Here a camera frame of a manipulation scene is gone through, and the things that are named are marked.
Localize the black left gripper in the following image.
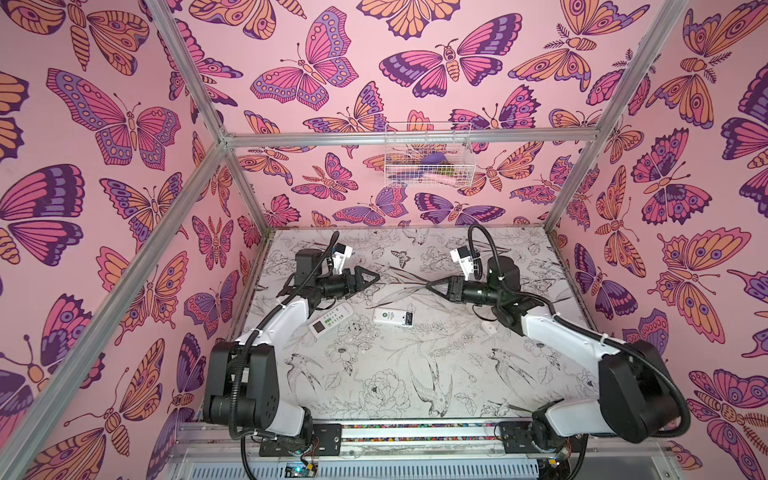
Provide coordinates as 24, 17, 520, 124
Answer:
312, 269, 378, 301

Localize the white remote control green sticker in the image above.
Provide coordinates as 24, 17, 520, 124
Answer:
373, 307, 413, 328

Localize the white battery cover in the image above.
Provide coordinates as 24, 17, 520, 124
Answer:
481, 321, 498, 336

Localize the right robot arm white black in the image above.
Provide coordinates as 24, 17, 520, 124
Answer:
426, 224, 691, 452

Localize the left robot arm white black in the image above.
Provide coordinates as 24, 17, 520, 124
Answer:
202, 231, 380, 451

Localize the purple item in basket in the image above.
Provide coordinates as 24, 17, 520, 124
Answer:
420, 152, 449, 167

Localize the green circuit board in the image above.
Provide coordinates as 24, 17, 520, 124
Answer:
283, 462, 318, 479

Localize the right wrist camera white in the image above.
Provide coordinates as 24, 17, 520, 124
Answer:
450, 246, 483, 281

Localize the white wire basket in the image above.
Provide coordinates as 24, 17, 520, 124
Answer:
382, 128, 476, 189

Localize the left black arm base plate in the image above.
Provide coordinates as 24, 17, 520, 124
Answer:
259, 423, 343, 457

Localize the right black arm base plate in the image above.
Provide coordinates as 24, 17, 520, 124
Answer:
494, 419, 584, 459

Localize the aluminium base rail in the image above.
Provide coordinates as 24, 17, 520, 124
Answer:
162, 418, 681, 479

